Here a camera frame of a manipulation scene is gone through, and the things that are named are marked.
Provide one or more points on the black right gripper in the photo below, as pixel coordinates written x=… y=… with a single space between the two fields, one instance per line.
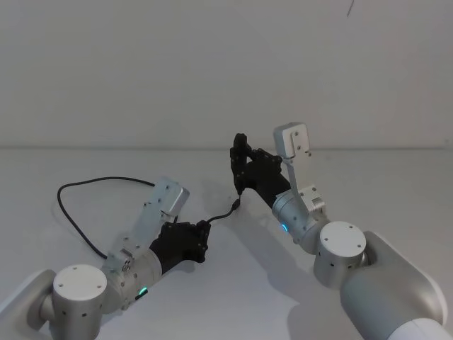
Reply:
x=265 y=182

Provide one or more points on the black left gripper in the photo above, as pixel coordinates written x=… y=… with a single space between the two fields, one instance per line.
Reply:
x=173 y=246

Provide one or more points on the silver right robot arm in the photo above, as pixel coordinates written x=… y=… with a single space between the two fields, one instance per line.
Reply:
x=341 y=241

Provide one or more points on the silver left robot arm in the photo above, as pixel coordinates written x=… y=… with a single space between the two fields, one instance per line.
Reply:
x=79 y=283

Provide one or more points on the white table cloth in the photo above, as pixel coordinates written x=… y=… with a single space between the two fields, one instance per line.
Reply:
x=226 y=304

